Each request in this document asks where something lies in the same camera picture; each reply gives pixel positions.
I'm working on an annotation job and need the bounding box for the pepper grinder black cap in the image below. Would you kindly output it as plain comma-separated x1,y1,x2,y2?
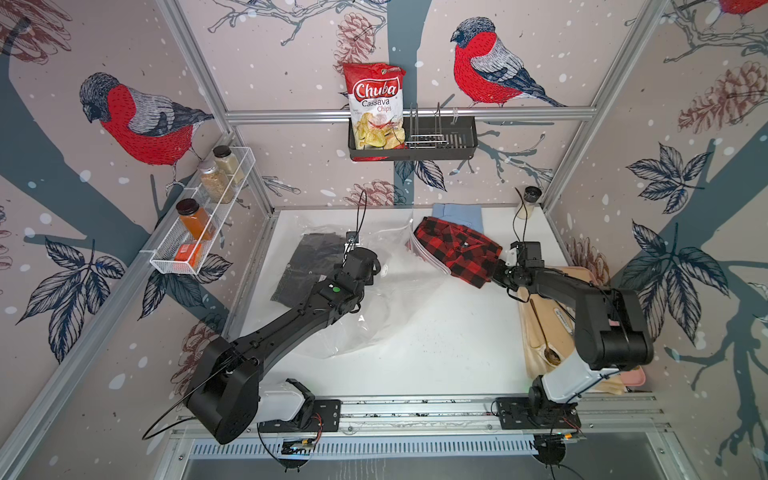
516,186,542,220

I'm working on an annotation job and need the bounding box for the light blue cloth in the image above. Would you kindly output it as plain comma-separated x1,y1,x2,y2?
432,203,484,233

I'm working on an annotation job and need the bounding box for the red Chuba cassava chips bag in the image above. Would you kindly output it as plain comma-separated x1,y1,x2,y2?
342,63,407,161

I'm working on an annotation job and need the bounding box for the spice jar black lid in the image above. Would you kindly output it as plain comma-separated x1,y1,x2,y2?
213,145,245,185

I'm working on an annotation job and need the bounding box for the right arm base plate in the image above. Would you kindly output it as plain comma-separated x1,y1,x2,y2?
492,396,581,430

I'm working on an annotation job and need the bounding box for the red black plaid shirt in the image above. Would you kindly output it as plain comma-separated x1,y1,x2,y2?
415,217,503,289

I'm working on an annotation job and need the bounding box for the beige folded cloth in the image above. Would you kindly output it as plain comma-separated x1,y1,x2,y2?
517,266,629,396

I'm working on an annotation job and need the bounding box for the small orange box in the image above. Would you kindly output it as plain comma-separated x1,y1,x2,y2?
174,241,205,270

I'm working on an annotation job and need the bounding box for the pink tray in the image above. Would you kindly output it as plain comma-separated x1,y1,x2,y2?
618,366,646,387

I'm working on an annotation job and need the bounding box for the grey pinstriped shirt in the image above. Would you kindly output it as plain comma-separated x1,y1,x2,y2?
270,233,345,308

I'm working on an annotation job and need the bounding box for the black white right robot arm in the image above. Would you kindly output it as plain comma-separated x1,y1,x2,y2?
492,241,654,415

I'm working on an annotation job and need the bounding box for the clear acrylic wall shelf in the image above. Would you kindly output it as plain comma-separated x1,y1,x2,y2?
150,145,255,276

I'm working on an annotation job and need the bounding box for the aluminium mounting rail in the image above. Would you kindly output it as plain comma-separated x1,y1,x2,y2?
170,392,667,437

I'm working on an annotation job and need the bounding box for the orange sauce jar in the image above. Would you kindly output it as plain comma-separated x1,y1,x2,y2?
175,198,215,241

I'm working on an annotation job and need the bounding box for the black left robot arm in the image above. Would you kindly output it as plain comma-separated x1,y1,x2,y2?
183,247,381,445

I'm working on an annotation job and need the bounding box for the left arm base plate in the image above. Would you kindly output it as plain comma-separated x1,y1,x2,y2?
257,399,342,433

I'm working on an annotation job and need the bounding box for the clear plastic vacuum bag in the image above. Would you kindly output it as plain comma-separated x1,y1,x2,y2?
248,210,478,359

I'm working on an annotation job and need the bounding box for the black wire wall basket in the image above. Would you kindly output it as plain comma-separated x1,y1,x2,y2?
348,108,478,162

